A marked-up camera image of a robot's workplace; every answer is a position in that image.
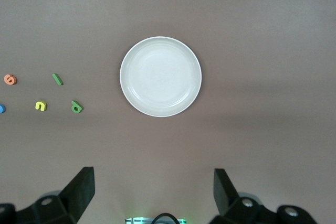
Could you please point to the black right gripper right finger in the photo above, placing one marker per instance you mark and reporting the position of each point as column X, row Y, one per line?
column 236, row 208

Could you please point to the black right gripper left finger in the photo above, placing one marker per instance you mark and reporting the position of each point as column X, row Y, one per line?
column 65, row 203

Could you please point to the green foam letter p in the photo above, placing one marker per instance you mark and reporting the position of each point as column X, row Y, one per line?
column 76, row 108

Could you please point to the yellow foam letter n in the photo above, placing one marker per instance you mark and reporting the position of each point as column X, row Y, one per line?
column 39, row 103

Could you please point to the green foam letter l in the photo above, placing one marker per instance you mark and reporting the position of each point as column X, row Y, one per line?
column 57, row 79

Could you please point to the orange foam letter e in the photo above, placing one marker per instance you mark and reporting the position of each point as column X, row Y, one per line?
column 8, row 80

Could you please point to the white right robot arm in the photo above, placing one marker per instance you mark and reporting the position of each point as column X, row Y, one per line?
column 136, row 221

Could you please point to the blue foam letter d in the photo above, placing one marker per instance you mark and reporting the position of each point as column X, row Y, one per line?
column 1, row 108

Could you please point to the beige round plate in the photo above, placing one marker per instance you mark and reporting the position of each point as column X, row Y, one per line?
column 160, row 77

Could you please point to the brown table cover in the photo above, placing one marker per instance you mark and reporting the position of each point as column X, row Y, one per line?
column 236, row 24

